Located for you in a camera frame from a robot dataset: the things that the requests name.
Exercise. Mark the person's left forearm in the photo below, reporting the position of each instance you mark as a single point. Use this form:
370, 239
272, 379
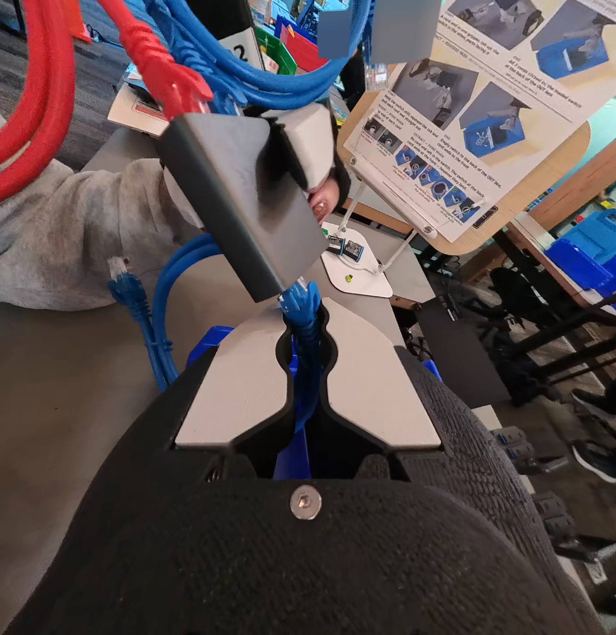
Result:
65, 238

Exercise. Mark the black desk panel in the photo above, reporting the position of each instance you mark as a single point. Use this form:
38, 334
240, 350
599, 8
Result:
462, 357

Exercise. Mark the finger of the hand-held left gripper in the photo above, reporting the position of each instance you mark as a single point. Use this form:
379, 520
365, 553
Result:
313, 144

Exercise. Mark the white box red label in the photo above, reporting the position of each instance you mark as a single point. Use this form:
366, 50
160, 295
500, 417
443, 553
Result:
134, 106

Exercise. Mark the black network switch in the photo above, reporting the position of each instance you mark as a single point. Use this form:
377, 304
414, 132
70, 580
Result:
218, 188

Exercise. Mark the red storage bin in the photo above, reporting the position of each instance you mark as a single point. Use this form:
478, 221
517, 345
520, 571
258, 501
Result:
308, 49

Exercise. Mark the person's left hand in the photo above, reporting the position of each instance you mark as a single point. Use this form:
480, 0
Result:
322, 204

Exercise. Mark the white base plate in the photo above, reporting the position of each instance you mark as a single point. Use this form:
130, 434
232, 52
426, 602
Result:
367, 285

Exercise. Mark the blue storage bin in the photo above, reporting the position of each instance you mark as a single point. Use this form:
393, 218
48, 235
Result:
586, 248

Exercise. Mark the small black blue module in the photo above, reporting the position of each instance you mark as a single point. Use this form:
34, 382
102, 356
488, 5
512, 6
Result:
336, 246
354, 249

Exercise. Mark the blue divided bin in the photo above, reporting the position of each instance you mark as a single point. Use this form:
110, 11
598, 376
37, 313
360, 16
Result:
208, 342

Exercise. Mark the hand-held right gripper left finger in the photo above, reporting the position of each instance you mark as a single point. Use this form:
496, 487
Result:
238, 392

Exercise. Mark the printed instruction sheet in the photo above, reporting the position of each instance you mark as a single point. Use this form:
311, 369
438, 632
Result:
437, 149

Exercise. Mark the instruction sheet on stand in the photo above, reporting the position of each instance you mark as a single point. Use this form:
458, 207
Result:
561, 163

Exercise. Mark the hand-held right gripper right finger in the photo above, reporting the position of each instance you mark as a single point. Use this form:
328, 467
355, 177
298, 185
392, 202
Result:
377, 392

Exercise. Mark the green storage bin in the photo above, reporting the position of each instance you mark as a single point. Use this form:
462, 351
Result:
278, 54

